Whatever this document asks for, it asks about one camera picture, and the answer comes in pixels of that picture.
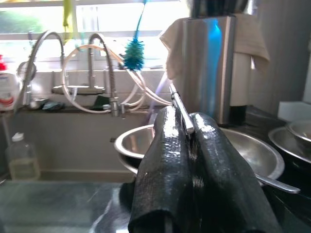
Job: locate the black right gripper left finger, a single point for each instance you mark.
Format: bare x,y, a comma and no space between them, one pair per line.
165,174

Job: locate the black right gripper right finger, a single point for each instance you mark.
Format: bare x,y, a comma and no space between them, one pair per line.
226,189

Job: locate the steel fork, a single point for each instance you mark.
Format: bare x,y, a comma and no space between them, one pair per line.
281,185

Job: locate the steel cutlery piece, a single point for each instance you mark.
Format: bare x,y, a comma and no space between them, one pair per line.
182,109

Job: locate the large steel bowl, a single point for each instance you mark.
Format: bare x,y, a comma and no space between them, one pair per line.
247,150

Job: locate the wide rimmed steel bowl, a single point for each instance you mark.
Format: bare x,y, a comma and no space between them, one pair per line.
279,143

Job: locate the steel spring faucet with bar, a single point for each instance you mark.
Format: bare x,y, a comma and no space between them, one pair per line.
116,108

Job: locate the small steel bowl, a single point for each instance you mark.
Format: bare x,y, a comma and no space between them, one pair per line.
301,136

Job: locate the dark green sponge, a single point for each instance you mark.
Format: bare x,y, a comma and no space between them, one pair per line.
102,103

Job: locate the stainless steel sink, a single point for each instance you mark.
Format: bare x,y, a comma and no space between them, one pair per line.
73,145

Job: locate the stainless steel knife block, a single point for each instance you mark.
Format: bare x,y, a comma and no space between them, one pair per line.
196,72

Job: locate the blue bottle brush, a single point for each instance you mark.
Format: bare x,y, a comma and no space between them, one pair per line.
133,55

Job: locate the beige towel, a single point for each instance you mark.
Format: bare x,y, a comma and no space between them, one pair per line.
175,48

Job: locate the teal scrubber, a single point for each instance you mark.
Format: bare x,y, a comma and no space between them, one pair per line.
53,106

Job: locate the clear bottle with white cap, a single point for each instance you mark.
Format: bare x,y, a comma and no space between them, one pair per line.
23,160

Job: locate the small steel cup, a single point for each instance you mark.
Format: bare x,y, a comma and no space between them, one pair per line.
39,103

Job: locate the arched steel spring faucet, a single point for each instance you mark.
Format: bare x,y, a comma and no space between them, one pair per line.
27,93

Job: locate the bright window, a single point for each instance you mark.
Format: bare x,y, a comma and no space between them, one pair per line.
109,19

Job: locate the hanging metal strainer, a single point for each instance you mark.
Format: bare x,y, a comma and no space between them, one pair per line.
22,70

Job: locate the white soap bottle red cap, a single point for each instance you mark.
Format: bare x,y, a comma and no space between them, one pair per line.
7,89

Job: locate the yellow green hanging item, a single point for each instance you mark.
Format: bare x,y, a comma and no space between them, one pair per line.
67,17

